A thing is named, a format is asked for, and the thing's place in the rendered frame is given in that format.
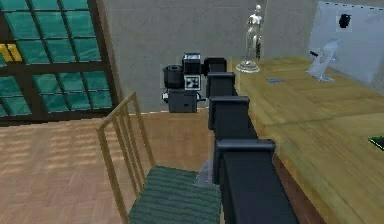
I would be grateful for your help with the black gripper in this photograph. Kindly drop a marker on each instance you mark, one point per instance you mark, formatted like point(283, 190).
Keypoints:
point(181, 101)

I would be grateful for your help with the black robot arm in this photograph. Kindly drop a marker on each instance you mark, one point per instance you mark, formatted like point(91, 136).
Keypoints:
point(248, 180)

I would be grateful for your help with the wooden chair green seat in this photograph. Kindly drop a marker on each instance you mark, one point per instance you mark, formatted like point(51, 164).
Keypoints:
point(173, 196)

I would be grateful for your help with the small blue flat card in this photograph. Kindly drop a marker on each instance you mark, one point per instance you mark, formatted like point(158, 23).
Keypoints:
point(275, 80)

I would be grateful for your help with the silver human figure statue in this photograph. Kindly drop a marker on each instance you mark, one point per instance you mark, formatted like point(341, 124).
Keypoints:
point(254, 36)

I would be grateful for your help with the dark framed green window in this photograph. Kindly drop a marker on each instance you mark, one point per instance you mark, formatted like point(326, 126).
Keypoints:
point(50, 56)

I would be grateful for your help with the wooden desk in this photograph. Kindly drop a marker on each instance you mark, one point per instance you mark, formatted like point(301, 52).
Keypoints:
point(320, 133)

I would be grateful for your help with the silver computer monitor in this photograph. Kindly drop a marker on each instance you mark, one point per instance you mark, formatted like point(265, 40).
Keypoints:
point(361, 46)

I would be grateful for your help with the black green flat object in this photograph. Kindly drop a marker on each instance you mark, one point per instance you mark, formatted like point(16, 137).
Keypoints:
point(378, 142)

